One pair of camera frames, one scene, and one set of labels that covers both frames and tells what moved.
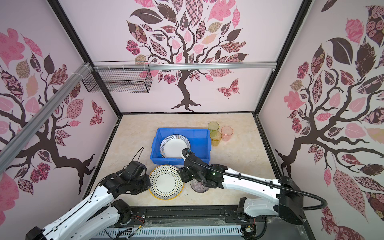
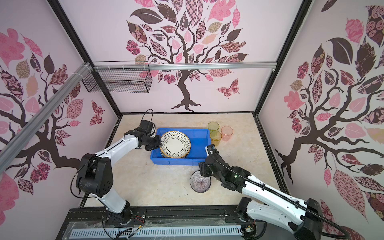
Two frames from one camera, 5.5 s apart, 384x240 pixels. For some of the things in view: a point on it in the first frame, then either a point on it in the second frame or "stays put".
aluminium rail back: x=187 y=66 stays put
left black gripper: x=146 y=186 -> x=158 y=144
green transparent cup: x=213 y=126 stays put
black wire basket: x=120 y=76 stays put
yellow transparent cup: x=215 y=136 stays put
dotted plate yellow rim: x=165 y=182 -> x=175 y=144
